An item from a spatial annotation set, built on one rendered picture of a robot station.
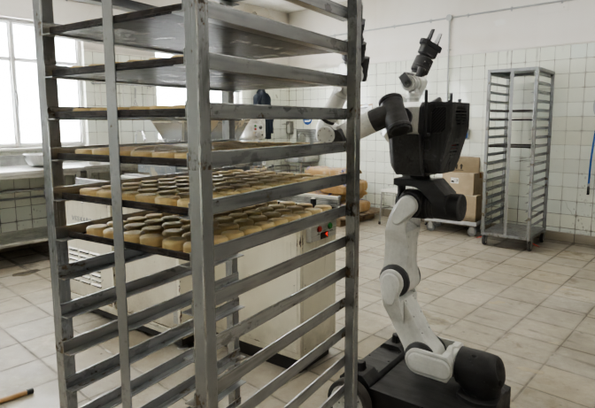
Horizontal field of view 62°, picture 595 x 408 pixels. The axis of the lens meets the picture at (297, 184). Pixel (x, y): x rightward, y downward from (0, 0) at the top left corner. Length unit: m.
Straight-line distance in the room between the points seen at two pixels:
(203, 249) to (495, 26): 5.72
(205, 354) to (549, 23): 5.63
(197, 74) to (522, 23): 5.59
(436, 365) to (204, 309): 1.48
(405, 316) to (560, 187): 4.03
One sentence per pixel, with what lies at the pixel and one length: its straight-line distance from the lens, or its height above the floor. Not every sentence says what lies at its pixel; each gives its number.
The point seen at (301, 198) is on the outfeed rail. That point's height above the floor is 0.87.
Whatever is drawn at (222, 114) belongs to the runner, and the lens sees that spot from 0.97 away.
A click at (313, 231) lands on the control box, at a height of 0.76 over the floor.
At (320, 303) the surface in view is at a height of 0.34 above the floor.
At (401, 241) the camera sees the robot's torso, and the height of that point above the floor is 0.79.
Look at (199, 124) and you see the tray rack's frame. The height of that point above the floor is 1.30.
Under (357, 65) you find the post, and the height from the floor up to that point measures 1.45.
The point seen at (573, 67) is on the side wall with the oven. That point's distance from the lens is 6.07.
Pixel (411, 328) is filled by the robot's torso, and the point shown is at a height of 0.40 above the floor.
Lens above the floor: 1.30
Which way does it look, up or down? 7 degrees down
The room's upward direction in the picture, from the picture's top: straight up
